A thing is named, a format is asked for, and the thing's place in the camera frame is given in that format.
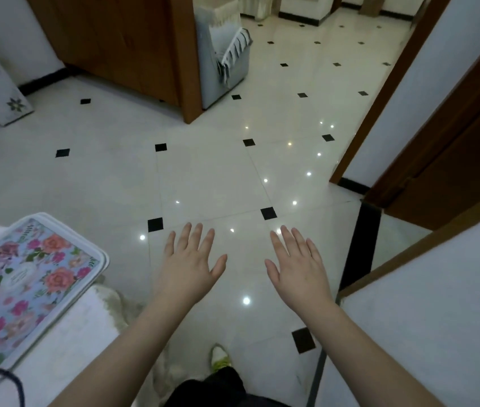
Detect table with cream tablecloth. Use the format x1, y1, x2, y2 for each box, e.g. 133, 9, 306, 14
0, 220, 173, 407

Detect dark brown door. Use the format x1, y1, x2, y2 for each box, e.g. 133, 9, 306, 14
362, 33, 480, 232

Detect brown cardboard box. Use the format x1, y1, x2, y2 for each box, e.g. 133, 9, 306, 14
359, 0, 387, 16

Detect person's left hand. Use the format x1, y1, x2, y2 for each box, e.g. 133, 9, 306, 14
153, 222, 228, 310

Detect grey sofa with striped cloth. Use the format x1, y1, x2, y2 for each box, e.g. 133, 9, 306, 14
195, 0, 254, 110

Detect dark brown wooden furniture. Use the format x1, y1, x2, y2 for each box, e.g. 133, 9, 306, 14
26, 0, 205, 124

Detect person's right hand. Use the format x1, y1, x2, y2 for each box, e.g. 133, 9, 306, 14
264, 225, 336, 317

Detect brown wooden door frame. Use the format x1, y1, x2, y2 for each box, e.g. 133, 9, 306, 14
335, 192, 480, 301

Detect person's black trousers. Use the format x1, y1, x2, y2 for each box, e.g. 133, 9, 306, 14
161, 366, 291, 407

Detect person's right forearm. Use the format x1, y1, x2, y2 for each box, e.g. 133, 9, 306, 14
301, 300, 446, 407

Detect white fringed cloth-covered seat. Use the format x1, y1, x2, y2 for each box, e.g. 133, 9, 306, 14
239, 0, 284, 21

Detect cloth-covered dining table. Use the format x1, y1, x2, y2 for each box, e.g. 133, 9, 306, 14
0, 220, 173, 407

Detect person's left forearm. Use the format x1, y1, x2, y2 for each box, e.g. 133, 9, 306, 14
49, 292, 194, 407

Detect red blue floral placemat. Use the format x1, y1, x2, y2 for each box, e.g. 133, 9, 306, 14
0, 212, 108, 371

